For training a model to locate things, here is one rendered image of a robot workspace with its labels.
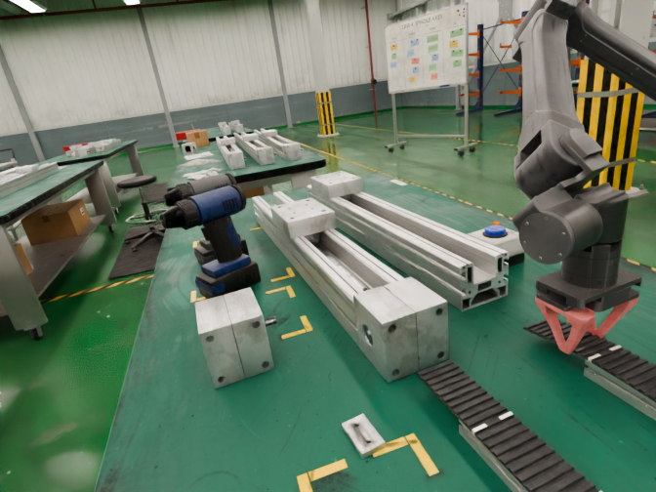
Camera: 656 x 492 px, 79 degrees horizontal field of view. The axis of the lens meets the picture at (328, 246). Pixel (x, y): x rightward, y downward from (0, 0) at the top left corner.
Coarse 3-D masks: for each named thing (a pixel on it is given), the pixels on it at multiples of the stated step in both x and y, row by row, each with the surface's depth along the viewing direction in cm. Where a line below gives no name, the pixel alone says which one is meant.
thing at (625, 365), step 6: (636, 354) 47; (618, 360) 47; (624, 360) 47; (630, 360) 47; (636, 360) 47; (642, 360) 46; (606, 366) 46; (612, 366) 46; (618, 366) 46; (624, 366) 46; (630, 366) 46; (636, 366) 46; (612, 372) 45; (618, 372) 45; (624, 372) 45
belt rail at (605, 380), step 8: (592, 368) 50; (600, 368) 48; (592, 376) 49; (600, 376) 48; (608, 376) 47; (600, 384) 48; (608, 384) 47; (616, 384) 47; (624, 384) 45; (616, 392) 46; (624, 392) 46; (632, 392) 45; (624, 400) 46; (632, 400) 45; (640, 400) 44; (648, 400) 43; (640, 408) 44; (648, 408) 43
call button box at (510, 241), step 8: (472, 232) 83; (480, 232) 82; (512, 232) 80; (488, 240) 78; (496, 240) 78; (504, 240) 77; (512, 240) 78; (504, 248) 77; (512, 248) 78; (520, 248) 79; (512, 256) 79; (520, 256) 80; (512, 264) 80
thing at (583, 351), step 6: (594, 342) 51; (600, 342) 51; (606, 342) 51; (612, 342) 50; (576, 348) 50; (582, 348) 50; (588, 348) 50; (594, 348) 49; (600, 348) 49; (606, 348) 50; (582, 354) 49; (588, 354) 49
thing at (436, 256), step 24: (312, 192) 130; (360, 192) 116; (336, 216) 117; (360, 216) 97; (384, 216) 102; (408, 216) 91; (360, 240) 101; (384, 240) 88; (408, 240) 78; (432, 240) 83; (456, 240) 75; (480, 240) 73; (408, 264) 80; (432, 264) 72; (456, 264) 65; (480, 264) 70; (504, 264) 68; (432, 288) 74; (456, 288) 67; (480, 288) 68; (504, 288) 70
